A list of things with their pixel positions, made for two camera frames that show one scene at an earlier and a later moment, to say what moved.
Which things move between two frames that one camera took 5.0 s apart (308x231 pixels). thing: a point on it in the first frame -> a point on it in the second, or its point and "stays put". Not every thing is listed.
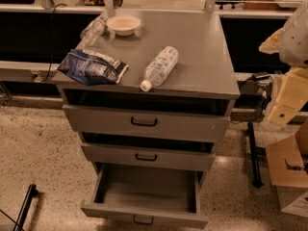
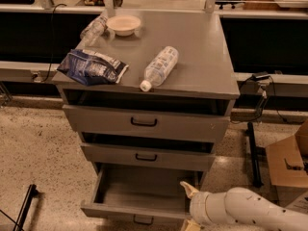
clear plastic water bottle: (160, 68) stays put
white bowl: (123, 25) stays put
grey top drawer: (162, 116) stays put
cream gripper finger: (281, 115) -> (190, 190)
